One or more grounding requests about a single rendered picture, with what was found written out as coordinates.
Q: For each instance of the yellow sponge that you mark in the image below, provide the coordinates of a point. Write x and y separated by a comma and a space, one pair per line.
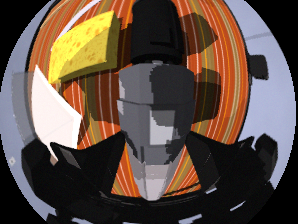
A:
89, 47

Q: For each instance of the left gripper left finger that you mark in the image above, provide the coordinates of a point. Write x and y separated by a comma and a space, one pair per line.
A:
97, 163

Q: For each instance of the white flat bar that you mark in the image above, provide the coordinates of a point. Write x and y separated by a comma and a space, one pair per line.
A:
77, 16

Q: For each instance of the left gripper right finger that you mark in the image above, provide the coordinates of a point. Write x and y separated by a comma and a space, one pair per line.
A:
211, 158

